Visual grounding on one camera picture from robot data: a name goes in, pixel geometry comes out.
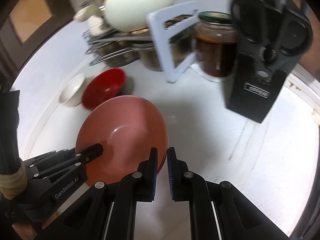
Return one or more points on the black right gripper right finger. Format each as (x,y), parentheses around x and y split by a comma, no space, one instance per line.
(217,211)

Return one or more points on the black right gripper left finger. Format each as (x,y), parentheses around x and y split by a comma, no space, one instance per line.
(108,211)

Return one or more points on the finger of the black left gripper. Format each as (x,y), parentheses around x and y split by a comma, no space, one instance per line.
(52,158)
(84,157)

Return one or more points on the pink bowl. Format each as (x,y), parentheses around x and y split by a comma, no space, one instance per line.
(127,127)

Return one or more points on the red and black bowl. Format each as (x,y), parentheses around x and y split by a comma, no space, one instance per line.
(110,83)

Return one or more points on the black kitchen scissors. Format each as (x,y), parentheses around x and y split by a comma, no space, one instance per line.
(271,39)

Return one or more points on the person's left hand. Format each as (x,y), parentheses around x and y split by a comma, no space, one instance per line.
(25,231)

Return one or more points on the small cream bowl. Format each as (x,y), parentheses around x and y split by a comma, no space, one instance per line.
(72,93)

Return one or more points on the steel pan left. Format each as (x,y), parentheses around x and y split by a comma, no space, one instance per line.
(113,53)

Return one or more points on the cream enamel pot with clasp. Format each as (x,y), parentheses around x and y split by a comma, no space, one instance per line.
(93,15)

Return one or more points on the white corner shelf rack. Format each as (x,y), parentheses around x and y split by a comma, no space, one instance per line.
(169,34)

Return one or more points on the cream ceramic pot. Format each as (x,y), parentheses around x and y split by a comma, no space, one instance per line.
(130,15)

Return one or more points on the glass jar with dark contents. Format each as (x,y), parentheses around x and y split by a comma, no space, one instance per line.
(216,43)

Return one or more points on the black knife block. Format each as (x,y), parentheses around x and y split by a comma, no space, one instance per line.
(252,97)

